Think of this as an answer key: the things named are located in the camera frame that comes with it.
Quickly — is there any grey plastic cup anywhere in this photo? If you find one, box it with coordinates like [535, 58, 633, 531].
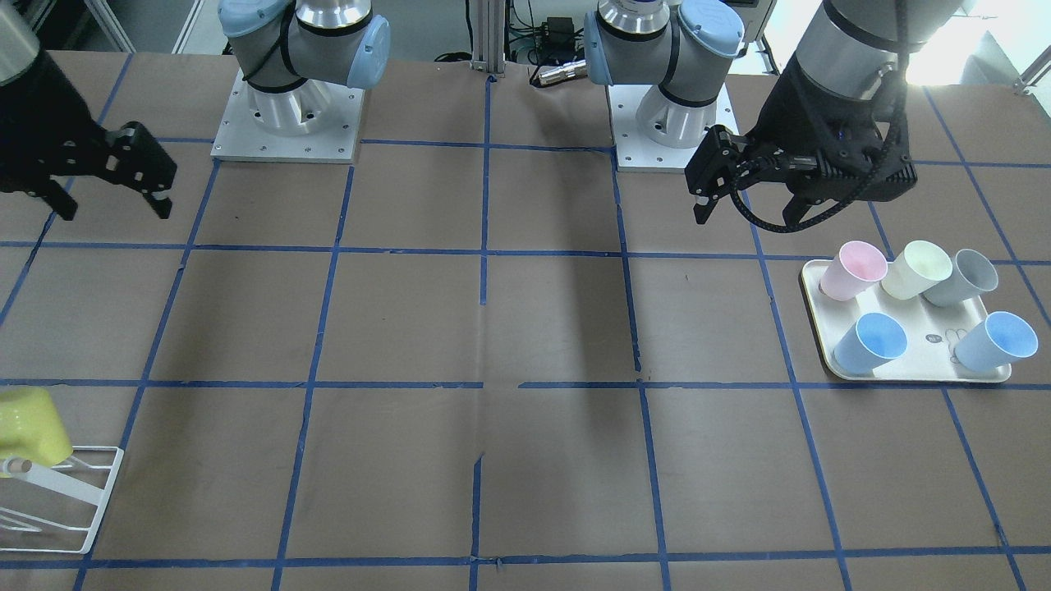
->
[922, 250, 1000, 308]

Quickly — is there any blue plastic cup near centre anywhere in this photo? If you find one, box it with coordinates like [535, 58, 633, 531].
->
[833, 313, 908, 374]

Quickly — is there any blue plastic cup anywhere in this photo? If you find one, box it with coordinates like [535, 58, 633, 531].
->
[954, 311, 1040, 373]
[833, 313, 908, 374]

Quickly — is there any silver metal cylinder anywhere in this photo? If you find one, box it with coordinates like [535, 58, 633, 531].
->
[529, 59, 588, 89]

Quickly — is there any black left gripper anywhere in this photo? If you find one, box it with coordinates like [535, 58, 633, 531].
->
[686, 57, 904, 231]

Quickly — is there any white wire cup rack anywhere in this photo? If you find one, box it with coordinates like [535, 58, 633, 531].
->
[2, 446, 124, 555]

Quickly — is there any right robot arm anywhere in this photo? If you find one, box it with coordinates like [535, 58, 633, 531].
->
[1, 1, 391, 221]

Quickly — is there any blue plastic cup outer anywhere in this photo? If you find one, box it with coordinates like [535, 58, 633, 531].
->
[954, 311, 1040, 373]

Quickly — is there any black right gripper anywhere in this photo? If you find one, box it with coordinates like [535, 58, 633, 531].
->
[1, 50, 177, 221]

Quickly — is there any black power adapter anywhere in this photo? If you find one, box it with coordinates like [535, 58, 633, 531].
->
[540, 16, 576, 53]

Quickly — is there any pink plastic cup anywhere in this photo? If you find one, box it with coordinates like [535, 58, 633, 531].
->
[819, 241, 888, 300]

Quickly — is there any aluminium frame post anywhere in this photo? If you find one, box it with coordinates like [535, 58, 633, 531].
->
[468, 0, 507, 78]

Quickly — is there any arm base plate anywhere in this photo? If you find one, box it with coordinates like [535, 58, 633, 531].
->
[607, 84, 738, 174]
[211, 79, 365, 164]

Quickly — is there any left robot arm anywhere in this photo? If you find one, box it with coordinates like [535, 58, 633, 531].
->
[583, 1, 960, 233]

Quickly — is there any cream plastic cup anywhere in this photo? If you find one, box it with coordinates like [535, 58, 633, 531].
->
[879, 240, 953, 300]

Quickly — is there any cream plastic tray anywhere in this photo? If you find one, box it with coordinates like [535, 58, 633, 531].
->
[800, 259, 1012, 384]

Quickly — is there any yellow plastic cup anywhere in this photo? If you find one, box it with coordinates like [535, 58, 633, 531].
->
[1, 387, 74, 467]

